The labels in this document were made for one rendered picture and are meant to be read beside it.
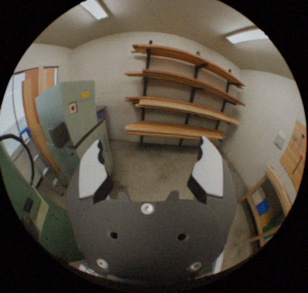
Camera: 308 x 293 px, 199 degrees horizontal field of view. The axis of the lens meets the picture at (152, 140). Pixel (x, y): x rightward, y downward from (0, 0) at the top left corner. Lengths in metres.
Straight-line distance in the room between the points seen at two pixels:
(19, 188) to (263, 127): 3.29
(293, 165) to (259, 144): 1.07
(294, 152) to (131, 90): 3.50
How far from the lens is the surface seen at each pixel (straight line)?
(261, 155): 2.51
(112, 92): 2.04
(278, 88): 2.72
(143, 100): 1.43
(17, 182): 0.77
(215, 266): 1.55
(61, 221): 0.91
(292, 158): 2.42
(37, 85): 2.28
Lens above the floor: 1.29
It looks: 32 degrees down
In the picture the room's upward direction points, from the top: 7 degrees clockwise
